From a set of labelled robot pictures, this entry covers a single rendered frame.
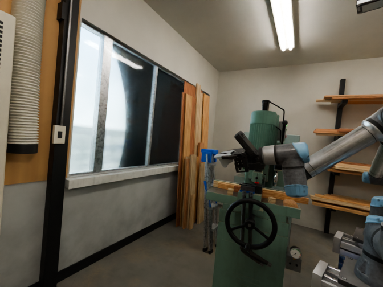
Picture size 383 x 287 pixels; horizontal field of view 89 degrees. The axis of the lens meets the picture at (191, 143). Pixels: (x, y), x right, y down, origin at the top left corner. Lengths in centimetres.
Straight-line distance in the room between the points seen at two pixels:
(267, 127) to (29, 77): 152
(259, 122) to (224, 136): 261
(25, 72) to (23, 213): 94
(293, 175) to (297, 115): 307
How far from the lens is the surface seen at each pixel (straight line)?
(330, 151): 91
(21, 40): 160
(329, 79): 395
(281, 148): 78
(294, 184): 78
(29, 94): 155
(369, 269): 102
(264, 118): 144
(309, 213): 391
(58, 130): 169
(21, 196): 180
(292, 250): 142
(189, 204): 287
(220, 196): 143
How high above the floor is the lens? 126
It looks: 1 degrees down
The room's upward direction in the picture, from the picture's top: 5 degrees clockwise
